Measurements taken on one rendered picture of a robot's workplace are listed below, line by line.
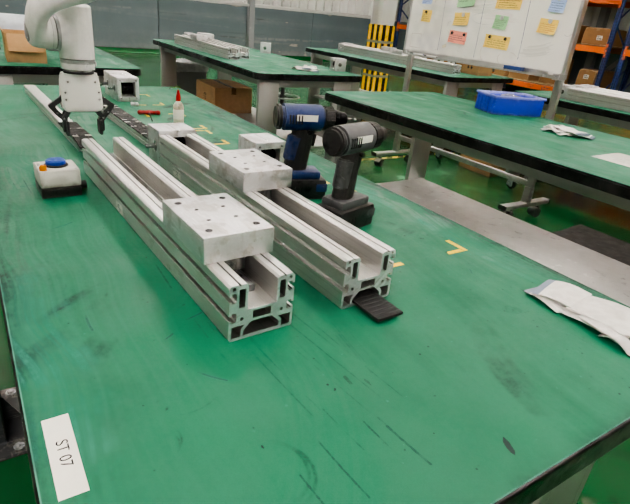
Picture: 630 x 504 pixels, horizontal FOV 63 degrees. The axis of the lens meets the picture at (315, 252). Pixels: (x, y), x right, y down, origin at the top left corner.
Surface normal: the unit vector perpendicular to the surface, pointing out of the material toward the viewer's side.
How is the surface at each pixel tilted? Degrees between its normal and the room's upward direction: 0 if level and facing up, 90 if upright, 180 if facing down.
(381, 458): 0
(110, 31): 90
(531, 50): 90
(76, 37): 90
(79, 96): 92
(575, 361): 0
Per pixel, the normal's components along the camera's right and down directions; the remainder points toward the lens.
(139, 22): 0.54, 0.40
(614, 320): 0.10, -0.86
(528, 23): -0.84, 0.16
